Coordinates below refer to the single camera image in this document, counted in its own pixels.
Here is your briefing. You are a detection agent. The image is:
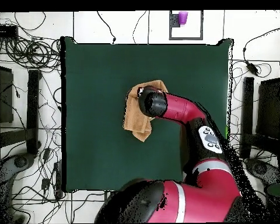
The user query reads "tan terry towel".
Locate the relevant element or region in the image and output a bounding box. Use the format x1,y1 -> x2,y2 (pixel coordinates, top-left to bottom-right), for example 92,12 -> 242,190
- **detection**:
122,79 -> 169,142

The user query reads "flat black box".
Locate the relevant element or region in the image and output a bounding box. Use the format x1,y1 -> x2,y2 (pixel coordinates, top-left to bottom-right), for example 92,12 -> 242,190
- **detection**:
0,24 -> 19,39

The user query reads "dark green table cloth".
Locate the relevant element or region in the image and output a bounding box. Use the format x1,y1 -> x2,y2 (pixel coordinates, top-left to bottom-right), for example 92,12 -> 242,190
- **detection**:
60,36 -> 234,193

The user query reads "purple plastic cup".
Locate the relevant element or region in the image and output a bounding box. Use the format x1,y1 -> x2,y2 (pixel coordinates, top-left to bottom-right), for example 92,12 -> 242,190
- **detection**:
177,10 -> 189,26

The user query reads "black stand base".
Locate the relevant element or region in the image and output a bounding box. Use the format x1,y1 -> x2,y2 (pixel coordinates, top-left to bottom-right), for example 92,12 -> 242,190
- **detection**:
239,76 -> 280,160
0,69 -> 42,156

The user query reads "black power strip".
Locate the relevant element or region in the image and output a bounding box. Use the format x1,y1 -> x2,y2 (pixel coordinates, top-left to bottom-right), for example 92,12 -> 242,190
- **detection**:
52,160 -> 64,200

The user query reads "large black box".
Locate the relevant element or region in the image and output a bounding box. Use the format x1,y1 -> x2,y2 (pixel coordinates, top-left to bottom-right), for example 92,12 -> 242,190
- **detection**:
0,64 -> 15,124
255,77 -> 280,141

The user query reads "black cable with plug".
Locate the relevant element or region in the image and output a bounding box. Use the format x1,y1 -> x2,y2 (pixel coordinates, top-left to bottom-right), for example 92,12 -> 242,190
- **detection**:
96,10 -> 117,44

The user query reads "grey square floor frame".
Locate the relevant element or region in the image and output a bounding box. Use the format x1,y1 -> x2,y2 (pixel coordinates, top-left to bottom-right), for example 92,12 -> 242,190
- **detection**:
169,10 -> 204,41

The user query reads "dark pedestal foot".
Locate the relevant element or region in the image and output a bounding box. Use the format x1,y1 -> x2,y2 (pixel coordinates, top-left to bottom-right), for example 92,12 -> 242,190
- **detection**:
244,157 -> 280,187
0,152 -> 37,223

